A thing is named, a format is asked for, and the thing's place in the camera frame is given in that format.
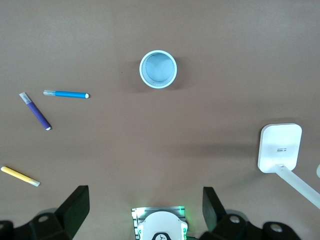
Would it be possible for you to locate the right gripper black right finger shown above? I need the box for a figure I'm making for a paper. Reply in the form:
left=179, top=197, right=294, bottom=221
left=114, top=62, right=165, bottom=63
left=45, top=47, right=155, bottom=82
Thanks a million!
left=199, top=186, right=263, bottom=240

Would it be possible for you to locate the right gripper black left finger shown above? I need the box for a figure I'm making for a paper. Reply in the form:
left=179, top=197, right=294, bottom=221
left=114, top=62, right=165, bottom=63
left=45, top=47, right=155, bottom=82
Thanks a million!
left=14, top=185, right=90, bottom=240

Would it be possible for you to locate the blue marker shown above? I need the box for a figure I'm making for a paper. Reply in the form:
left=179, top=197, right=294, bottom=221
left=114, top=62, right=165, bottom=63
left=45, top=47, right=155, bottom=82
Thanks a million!
left=42, top=89, right=90, bottom=100

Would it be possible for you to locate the yellow marker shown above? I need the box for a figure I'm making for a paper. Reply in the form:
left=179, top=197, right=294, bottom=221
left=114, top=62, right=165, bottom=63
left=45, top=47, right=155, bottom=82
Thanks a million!
left=0, top=166, right=41, bottom=188

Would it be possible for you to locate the purple marker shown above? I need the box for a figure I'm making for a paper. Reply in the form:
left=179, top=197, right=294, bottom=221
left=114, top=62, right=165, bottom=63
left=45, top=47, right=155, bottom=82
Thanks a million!
left=18, top=92, right=53, bottom=131

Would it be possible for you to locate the translucent blue plastic cup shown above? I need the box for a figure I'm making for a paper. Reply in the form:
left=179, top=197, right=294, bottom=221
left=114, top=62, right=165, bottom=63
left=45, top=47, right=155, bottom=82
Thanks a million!
left=138, top=49, right=178, bottom=90

